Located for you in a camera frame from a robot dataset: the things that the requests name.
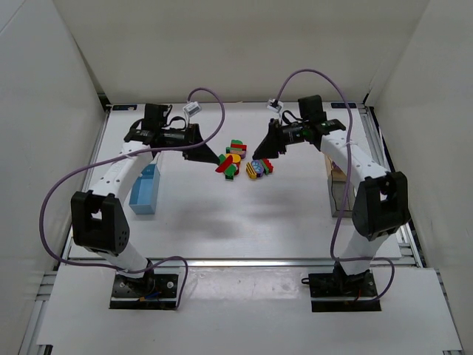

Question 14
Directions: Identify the red green lego stack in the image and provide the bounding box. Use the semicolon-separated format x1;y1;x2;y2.
225;140;247;158
215;153;241;177

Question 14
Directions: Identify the yellow purple green lego stack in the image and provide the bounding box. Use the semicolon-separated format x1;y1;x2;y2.
245;158;273;180

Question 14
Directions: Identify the yellow red flower lego stack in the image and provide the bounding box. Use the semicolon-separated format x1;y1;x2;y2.
222;154;241;180

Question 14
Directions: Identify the red green top lego stack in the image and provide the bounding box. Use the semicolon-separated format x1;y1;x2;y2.
225;140;247;158

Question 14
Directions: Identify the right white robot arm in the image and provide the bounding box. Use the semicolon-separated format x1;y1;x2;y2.
253;95;410;280

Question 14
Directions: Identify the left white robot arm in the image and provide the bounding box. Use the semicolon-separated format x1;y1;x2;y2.
71;104;219;279

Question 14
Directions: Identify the orange translucent container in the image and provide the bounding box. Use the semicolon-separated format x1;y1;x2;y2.
324;155;347;183

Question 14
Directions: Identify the grey translucent container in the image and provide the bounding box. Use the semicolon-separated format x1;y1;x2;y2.
327;177;355;218

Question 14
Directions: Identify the blue container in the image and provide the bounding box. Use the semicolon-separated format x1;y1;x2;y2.
129;164;160;215

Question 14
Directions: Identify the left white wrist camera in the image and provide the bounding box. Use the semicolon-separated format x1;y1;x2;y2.
183;101;202;118

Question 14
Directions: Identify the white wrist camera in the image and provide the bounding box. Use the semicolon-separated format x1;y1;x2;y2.
183;101;202;118
267;99;284;113

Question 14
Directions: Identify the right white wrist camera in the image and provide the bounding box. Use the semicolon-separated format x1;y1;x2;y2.
267;99;284;113

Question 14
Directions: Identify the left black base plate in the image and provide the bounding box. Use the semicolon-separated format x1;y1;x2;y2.
109;271;179;311

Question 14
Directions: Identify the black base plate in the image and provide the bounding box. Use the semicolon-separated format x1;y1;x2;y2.
109;271;179;311
301;271;381;313

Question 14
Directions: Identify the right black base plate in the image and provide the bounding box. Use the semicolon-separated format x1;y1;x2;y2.
301;271;381;313

